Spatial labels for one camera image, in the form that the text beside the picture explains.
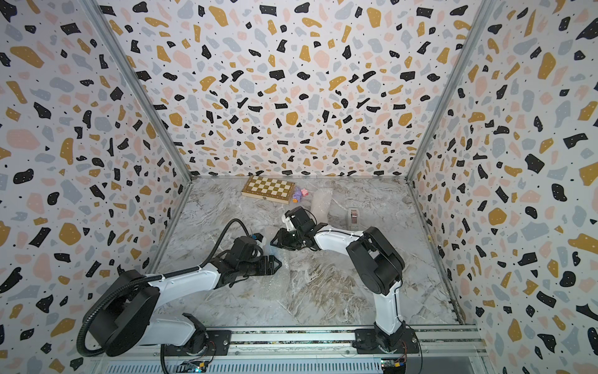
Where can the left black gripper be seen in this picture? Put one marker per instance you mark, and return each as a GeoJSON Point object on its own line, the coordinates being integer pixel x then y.
{"type": "Point", "coordinates": [265, 262]}

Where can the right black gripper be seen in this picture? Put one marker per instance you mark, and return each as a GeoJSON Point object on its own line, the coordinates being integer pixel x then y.
{"type": "Point", "coordinates": [280, 240]}

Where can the small blue ribbed vase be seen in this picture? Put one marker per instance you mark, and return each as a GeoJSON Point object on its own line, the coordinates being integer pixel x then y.
{"type": "Point", "coordinates": [274, 251]}

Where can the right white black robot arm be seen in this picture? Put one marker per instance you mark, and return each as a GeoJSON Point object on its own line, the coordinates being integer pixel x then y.
{"type": "Point", "coordinates": [378, 264]}

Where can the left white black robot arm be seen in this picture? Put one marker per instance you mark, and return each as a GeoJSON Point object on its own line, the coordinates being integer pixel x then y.
{"type": "Point", "coordinates": [125, 316]}

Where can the purple orange small toy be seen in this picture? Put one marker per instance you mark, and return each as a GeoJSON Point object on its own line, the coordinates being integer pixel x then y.
{"type": "Point", "coordinates": [297, 196]}

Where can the wooden chessboard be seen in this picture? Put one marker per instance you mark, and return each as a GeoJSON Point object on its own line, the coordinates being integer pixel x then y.
{"type": "Point", "coordinates": [274, 190]}

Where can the clear tape dispenser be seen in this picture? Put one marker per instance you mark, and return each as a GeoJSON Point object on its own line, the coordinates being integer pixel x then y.
{"type": "Point", "coordinates": [353, 217]}

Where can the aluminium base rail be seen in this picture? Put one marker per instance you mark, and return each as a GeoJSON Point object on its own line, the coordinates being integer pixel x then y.
{"type": "Point", "coordinates": [423, 349]}

